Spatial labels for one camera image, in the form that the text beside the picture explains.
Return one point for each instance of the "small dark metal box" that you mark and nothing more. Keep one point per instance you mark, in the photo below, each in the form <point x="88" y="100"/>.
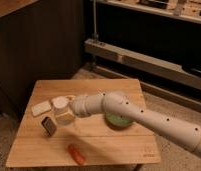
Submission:
<point x="49" y="126"/>

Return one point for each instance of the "white eraser block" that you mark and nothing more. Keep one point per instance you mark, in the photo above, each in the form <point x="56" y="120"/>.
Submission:
<point x="41" y="108"/>

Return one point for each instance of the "grey metal shelf rack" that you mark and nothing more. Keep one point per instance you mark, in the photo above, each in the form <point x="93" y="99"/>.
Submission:
<point x="163" y="52"/>

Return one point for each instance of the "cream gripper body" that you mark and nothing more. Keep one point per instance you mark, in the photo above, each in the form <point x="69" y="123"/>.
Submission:
<point x="67" y="117"/>

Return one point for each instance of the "orange carrot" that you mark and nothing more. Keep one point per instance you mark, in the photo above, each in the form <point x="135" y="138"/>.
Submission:
<point x="76" y="155"/>

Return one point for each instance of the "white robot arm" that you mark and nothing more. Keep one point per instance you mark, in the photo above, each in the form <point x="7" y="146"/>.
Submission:
<point x="184" y="134"/>

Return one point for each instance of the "wooden table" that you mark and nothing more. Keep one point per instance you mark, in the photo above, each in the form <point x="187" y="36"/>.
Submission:
<point x="99" y="144"/>

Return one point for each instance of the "green bowl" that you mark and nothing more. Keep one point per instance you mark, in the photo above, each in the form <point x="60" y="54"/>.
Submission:
<point x="118" y="121"/>

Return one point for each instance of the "white ceramic cup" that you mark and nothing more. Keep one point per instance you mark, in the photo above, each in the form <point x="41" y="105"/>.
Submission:
<point x="60" y="104"/>

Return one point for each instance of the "dark wooden cabinet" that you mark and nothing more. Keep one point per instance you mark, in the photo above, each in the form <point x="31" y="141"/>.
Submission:
<point x="39" y="42"/>

